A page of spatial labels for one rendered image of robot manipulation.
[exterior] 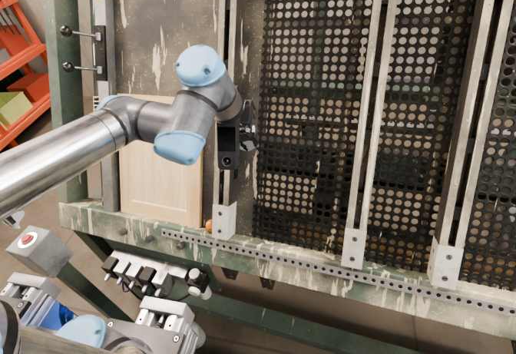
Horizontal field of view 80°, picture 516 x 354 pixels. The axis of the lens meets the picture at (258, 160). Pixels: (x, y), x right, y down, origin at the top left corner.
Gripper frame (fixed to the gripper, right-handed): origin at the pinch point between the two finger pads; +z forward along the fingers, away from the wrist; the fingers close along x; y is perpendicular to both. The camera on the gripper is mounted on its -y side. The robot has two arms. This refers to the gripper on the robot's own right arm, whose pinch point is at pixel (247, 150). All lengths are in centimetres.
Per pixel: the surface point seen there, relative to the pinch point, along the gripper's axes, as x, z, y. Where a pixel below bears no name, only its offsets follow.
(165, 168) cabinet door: 40.7, 28.6, 1.2
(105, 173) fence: 68, 30, -2
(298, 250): -11.9, 35.7, -22.5
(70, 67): 70, 1, 28
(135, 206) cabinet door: 56, 37, -13
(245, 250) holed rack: 6.5, 35.3, -24.8
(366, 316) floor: -43, 123, -49
